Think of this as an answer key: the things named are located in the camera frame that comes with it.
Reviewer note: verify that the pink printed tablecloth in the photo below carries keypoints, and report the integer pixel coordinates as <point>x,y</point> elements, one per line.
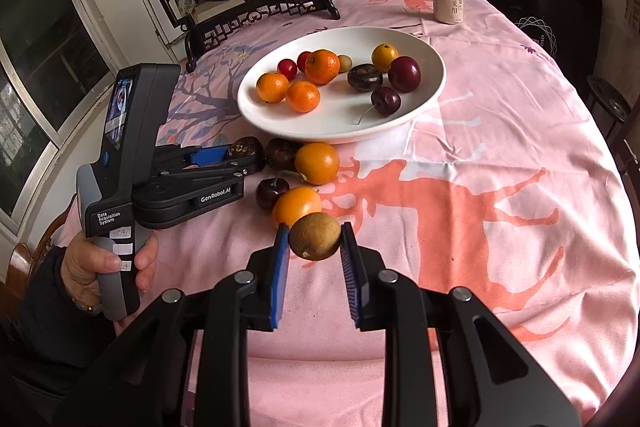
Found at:
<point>450,232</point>

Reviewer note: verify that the brown longan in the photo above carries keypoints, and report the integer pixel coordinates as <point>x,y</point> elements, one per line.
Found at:
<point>315,237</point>
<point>344,63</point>

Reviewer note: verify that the brown wooden chair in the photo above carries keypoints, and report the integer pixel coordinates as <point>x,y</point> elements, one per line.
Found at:
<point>22,257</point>

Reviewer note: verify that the dark red plum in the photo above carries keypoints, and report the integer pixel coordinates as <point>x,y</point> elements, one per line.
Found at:
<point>404,74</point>

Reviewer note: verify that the smooth yellowish round orange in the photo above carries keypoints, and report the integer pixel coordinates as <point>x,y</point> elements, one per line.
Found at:
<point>385,57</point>

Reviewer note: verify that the white oval plate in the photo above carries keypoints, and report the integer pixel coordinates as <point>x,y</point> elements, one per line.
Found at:
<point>340,117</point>

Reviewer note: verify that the black round stool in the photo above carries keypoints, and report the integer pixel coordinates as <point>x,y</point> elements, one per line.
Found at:
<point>607,99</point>

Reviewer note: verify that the white framed window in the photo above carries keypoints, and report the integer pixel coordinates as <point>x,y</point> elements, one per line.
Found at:
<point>45,57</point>

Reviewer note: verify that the large dark brown water chestnut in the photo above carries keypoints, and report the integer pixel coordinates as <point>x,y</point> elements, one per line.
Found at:
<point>365,77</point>

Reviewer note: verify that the person's left forearm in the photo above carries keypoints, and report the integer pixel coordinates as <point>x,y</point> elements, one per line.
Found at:
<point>40,347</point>

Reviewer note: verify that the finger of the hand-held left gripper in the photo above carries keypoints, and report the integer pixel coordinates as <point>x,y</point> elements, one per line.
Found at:
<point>210,154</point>
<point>220,171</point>

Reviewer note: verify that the person's left hand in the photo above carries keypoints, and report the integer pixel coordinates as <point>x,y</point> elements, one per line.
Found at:
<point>80,272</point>

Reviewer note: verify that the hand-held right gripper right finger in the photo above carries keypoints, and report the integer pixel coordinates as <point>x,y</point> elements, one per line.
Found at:
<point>350,277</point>

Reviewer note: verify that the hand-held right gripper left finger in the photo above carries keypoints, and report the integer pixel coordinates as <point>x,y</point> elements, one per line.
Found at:
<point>280,277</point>

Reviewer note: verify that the beige drink can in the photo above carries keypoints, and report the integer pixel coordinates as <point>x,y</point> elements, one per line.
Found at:
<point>449,2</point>

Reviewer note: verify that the mandarin orange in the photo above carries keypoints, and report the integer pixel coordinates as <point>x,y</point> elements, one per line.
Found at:
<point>272,87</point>
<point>302,97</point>
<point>321,67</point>

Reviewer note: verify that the dark red cherry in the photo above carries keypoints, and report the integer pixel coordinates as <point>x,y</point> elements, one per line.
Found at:
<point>385,101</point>
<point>271,194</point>

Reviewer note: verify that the red cherry tomato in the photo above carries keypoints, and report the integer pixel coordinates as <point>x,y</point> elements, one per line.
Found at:
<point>302,61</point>
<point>287,67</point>

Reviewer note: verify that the black cabinet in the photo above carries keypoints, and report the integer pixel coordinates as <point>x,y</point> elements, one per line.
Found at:
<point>490,7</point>

